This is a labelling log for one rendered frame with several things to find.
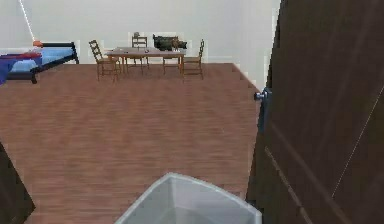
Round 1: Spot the dark brown furniture corner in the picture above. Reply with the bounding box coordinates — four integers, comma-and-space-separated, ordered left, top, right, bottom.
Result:
0, 142, 37, 224

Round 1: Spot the brown wooden ladderback chair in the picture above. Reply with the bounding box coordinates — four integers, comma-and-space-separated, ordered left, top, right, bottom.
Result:
181, 38, 206, 80
127, 35, 150, 75
88, 39, 122, 82
162, 37, 184, 75

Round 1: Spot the dark brown room door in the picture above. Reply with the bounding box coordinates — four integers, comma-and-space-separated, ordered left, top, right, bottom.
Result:
245, 0, 384, 224

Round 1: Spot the brown wooden dining table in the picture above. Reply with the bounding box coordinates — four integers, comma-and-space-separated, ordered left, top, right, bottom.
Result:
105, 46, 187, 75

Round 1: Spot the black frame blue bed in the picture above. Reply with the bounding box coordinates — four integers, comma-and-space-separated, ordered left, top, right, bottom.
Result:
0, 41, 80, 85

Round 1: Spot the dark metal door handle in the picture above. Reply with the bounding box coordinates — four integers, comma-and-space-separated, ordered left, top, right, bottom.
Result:
253, 87, 272, 134

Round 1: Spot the grey waste bin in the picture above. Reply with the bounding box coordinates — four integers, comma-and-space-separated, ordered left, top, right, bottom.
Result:
114, 172, 263, 224

